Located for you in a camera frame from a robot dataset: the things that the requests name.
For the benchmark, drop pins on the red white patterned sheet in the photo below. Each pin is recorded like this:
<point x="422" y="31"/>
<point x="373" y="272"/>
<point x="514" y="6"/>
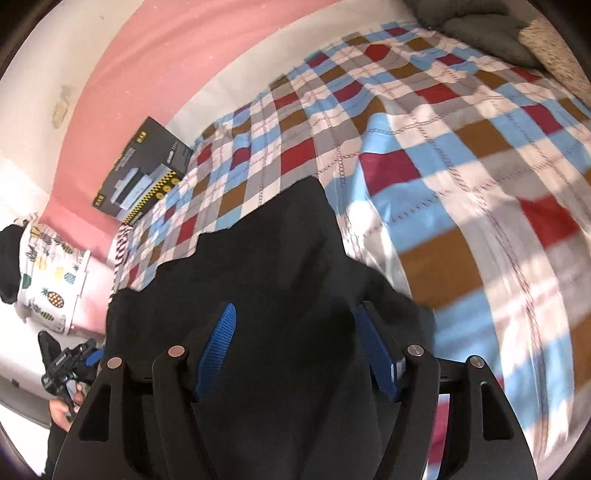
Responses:
<point x="121" y="249"/>

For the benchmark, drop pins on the black padded jacket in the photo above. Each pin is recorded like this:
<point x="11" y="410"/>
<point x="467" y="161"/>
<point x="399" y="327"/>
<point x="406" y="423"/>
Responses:
<point x="277" y="258"/>

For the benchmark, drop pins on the person's left hand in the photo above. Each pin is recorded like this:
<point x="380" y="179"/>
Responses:
<point x="62" y="410"/>

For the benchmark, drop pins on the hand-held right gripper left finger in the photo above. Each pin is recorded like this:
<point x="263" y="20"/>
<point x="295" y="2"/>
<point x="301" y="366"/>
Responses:
<point x="217" y="350"/>

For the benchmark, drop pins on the checkered bed sheet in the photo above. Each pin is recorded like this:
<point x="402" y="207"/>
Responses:
<point x="461" y="161"/>

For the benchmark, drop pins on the grey quilted cushion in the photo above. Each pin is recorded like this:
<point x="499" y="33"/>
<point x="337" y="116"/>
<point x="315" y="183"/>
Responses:
<point x="475" y="32"/>

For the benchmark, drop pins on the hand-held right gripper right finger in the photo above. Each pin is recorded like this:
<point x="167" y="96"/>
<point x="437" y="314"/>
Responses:
<point x="376" y="350"/>

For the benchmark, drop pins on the black appliance carton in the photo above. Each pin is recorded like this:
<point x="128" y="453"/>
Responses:
<point x="134" y="184"/>

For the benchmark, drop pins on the black cloth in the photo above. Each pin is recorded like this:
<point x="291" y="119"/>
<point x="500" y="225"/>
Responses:
<point x="11" y="263"/>

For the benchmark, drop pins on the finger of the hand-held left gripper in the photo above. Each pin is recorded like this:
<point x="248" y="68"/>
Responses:
<point x="96" y="359"/>

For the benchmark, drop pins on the beige floral pillow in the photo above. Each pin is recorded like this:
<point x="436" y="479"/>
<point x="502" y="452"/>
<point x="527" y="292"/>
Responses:
<point x="554" y="50"/>

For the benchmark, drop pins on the pineapple print cloth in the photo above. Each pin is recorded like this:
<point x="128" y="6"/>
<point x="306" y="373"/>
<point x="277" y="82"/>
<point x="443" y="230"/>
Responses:
<point x="51" y="277"/>

